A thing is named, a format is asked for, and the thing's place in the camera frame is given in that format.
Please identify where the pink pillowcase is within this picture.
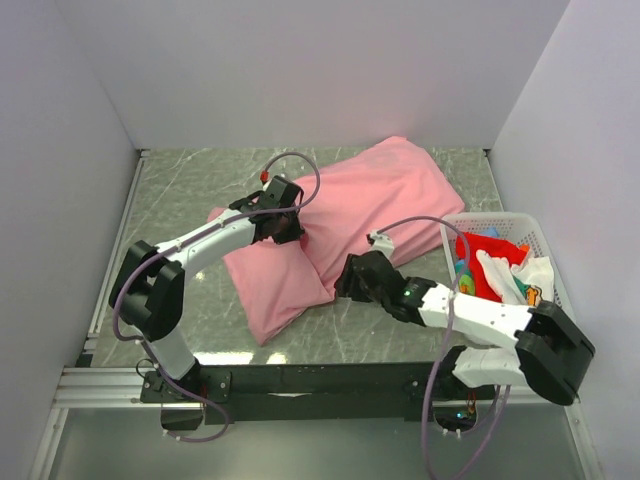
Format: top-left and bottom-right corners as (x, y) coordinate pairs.
(224, 137), (465, 345)

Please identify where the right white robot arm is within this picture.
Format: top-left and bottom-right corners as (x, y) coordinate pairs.
(334, 251), (595, 406)

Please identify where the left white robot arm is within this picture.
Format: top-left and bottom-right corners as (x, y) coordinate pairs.
(108, 175), (304, 402)

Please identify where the red cloth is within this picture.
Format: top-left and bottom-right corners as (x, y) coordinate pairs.
(458, 232), (530, 305)

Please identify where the white printed cloth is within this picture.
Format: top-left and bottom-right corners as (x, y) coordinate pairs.
(476, 250), (554, 307)

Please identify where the white plastic basket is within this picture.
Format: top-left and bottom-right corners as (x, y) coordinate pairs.
(444, 212), (575, 319)

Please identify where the black base bar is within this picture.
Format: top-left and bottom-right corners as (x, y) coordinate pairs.
(139, 359), (494, 431)

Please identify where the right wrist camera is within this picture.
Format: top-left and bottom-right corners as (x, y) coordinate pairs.
(367, 231), (395, 260)

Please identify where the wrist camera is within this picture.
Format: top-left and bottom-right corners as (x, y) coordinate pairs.
(259, 170), (287, 190)
(367, 231), (395, 260)

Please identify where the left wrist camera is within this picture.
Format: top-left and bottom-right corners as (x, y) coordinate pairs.
(259, 170), (287, 190)

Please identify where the aluminium frame rail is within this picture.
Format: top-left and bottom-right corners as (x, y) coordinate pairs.
(53, 364), (581, 409)

